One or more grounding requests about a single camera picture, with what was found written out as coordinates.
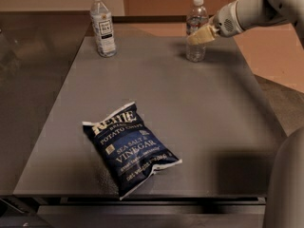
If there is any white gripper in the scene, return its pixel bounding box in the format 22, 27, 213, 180
187, 1, 244, 45

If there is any clear plastic water bottle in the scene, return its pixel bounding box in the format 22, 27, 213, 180
186, 0, 209, 63

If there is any white label tea bottle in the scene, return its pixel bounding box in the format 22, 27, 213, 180
90, 0, 117, 57

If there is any blue kettle chip bag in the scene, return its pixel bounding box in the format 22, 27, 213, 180
83, 102, 182, 200

